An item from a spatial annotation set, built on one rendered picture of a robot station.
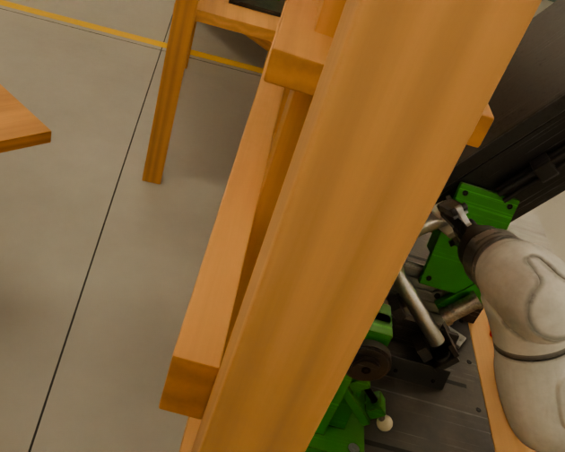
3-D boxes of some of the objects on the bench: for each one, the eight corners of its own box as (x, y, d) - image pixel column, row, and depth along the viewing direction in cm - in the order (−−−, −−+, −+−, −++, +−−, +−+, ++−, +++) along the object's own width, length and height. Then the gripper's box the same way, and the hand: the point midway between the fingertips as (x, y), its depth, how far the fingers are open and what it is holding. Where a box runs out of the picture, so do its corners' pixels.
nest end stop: (431, 357, 128) (452, 345, 127) (437, 373, 123) (459, 361, 122) (428, 352, 128) (449, 341, 127) (434, 369, 123) (457, 357, 122)
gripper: (533, 289, 94) (475, 242, 117) (494, 196, 90) (442, 166, 113) (487, 311, 95) (438, 260, 118) (446, 221, 91) (404, 186, 113)
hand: (447, 219), depth 112 cm, fingers closed on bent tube, 3 cm apart
